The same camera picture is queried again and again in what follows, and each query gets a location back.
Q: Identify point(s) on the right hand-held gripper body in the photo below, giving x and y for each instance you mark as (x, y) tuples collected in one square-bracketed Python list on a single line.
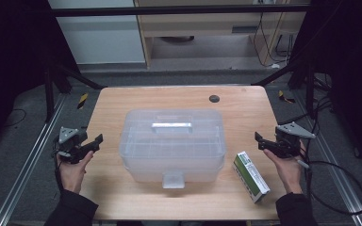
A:
[(290, 138)]

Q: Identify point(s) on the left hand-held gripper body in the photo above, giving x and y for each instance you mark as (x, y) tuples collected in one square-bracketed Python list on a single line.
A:
[(71, 141)]

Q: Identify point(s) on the green and white medicine box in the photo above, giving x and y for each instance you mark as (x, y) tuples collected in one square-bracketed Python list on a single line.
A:
[(252, 175)]

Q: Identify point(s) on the clear plastic storage box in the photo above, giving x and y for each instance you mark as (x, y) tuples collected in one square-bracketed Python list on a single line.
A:
[(172, 147)]

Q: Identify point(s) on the person's left hand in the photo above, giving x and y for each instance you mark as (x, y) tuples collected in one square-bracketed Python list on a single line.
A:
[(73, 172)]

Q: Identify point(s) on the person's right hand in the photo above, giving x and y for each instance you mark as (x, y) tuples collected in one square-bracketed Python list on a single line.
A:
[(286, 171)]

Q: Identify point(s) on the yellow and black tape strip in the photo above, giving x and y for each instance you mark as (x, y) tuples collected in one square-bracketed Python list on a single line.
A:
[(284, 97), (82, 101)]

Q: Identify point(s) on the black metal stand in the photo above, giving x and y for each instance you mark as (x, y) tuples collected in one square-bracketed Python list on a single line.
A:
[(49, 91), (309, 88)]

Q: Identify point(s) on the dark round table grommet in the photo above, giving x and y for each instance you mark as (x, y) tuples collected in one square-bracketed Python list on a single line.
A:
[(214, 98)]

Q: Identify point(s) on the black curtain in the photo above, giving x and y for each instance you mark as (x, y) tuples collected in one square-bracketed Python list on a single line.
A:
[(12, 62), (352, 62)]

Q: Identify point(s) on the white cabinet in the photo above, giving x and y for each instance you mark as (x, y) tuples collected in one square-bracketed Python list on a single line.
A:
[(100, 34)]

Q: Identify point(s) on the light wooden shelf unit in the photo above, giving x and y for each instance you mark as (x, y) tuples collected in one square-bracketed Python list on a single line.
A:
[(201, 26)]

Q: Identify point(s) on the aluminium floor rail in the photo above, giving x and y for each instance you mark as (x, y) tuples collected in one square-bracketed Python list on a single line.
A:
[(339, 182), (28, 166)]

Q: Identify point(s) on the black horizontal frame bar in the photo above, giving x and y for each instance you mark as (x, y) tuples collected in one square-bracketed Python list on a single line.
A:
[(169, 10)]

